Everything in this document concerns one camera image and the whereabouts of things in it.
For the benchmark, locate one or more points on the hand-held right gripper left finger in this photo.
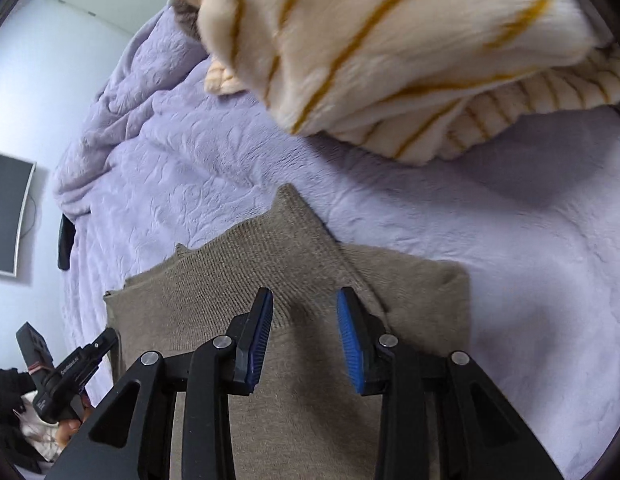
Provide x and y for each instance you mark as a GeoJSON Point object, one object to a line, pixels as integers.
{"type": "Point", "coordinates": [255, 345]}

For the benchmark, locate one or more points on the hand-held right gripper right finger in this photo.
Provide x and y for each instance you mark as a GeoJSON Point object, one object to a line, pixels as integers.
{"type": "Point", "coordinates": [350, 340]}

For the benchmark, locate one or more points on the taupe knit sweater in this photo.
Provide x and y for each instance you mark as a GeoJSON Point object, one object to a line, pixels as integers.
{"type": "Point", "coordinates": [300, 430]}

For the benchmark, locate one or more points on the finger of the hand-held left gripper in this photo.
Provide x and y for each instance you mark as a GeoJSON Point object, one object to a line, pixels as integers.
{"type": "Point", "coordinates": [107, 342]}

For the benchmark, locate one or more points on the lavender embossed blanket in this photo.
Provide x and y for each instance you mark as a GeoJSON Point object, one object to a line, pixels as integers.
{"type": "Point", "coordinates": [465, 220]}

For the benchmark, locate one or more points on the dark cloth pile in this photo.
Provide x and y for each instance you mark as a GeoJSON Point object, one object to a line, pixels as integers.
{"type": "Point", "coordinates": [4, 395]}

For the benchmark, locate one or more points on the curved white-framed monitor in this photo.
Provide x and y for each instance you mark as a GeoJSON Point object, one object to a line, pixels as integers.
{"type": "Point", "coordinates": [7, 210]}

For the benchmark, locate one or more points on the floral patterned cloth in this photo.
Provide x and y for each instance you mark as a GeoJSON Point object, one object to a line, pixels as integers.
{"type": "Point", "coordinates": [34, 432]}

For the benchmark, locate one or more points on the person's left hand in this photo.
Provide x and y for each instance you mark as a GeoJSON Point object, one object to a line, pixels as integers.
{"type": "Point", "coordinates": [69, 430]}

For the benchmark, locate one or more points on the black object beside bed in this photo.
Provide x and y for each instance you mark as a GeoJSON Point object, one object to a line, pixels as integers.
{"type": "Point", "coordinates": [67, 242]}

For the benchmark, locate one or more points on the cream striped fleece garment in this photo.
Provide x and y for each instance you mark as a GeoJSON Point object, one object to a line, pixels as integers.
{"type": "Point", "coordinates": [390, 35]}

